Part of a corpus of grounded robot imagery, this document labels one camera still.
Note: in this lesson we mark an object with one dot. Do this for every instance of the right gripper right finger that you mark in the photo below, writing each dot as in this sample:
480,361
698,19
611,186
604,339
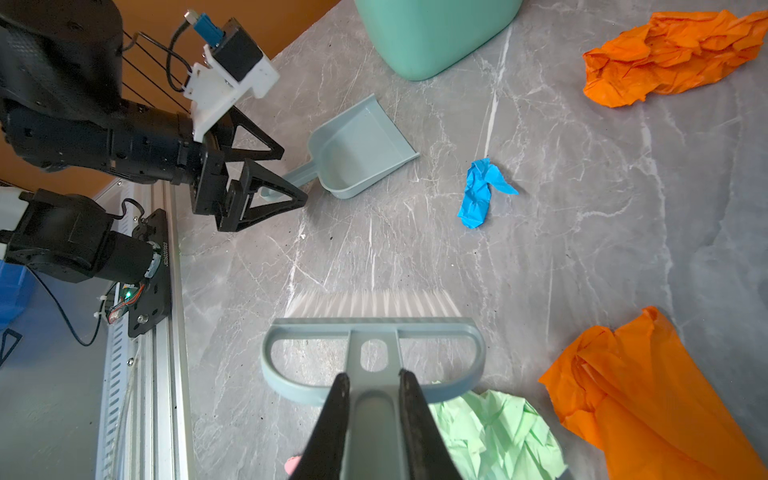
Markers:
427,455

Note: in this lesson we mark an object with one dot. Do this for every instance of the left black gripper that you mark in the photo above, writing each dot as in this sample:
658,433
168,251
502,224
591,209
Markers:
258,195

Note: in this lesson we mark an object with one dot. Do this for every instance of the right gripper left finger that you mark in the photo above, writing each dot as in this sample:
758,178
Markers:
323,456

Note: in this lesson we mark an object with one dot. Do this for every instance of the grey-blue dustpan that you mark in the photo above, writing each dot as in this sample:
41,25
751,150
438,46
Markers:
353,151

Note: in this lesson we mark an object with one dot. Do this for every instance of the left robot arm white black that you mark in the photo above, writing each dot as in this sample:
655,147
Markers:
61,107

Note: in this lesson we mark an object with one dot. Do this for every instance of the pink paper scrap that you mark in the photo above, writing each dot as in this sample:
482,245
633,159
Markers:
291,464

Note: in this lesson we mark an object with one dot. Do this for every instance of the light green paper scrap near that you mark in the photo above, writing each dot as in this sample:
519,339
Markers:
494,435

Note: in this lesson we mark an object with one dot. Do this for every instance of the orange paper scrap centre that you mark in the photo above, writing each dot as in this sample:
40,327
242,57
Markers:
637,395

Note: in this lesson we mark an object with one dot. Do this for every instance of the orange paper scrap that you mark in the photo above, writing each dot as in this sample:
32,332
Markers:
637,395
671,54

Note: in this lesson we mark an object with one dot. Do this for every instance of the green trash bin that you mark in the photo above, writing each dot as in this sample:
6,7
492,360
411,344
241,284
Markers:
420,39

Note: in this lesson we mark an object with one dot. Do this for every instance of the small blue paper scrap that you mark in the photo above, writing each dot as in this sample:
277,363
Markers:
481,177

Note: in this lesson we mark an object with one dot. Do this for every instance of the orange paper scrap far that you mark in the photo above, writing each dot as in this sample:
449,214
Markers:
671,54

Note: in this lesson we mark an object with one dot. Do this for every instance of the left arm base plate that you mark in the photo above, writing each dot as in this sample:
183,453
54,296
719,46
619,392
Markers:
153,301

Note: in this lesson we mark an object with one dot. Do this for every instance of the aluminium mounting rail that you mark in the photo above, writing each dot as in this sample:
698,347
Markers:
145,431

